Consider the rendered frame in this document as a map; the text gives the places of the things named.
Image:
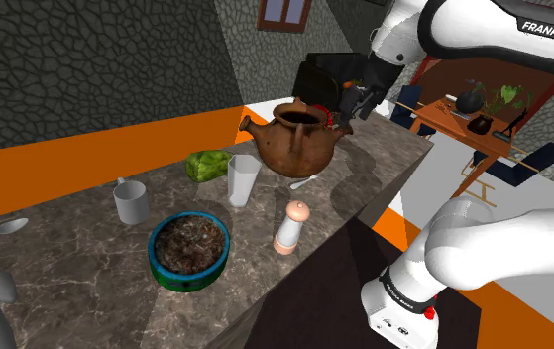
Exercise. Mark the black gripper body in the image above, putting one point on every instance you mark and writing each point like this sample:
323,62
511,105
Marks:
378,77

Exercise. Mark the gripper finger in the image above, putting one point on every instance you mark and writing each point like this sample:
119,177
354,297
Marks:
349,106
367,107

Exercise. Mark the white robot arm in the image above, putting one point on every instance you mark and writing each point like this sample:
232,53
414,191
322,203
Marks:
469,251

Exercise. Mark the dark blue chair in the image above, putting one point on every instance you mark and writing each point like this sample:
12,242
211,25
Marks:
406,111
523,166

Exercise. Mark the brown clay pot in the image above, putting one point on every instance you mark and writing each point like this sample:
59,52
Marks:
296,150

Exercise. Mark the orange wooden table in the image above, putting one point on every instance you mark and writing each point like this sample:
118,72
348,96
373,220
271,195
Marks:
443,121

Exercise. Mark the small white spoon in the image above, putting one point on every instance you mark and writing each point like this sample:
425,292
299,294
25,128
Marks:
301,183

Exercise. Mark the brown framed window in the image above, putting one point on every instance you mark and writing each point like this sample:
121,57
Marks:
284,14

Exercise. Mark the tall pale grey cup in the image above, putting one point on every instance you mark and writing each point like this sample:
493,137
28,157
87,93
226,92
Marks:
241,181

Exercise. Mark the white and pink pepper mill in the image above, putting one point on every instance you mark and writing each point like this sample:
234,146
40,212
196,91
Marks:
290,229

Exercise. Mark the green lettuce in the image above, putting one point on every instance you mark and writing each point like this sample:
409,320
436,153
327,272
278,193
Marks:
207,166

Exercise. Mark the dark robot stand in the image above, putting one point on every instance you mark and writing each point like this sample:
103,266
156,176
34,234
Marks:
325,299

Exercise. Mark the blue green bowl with soil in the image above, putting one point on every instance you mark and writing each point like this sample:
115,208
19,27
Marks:
189,251

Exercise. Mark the grey mug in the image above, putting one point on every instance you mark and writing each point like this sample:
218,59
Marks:
132,203

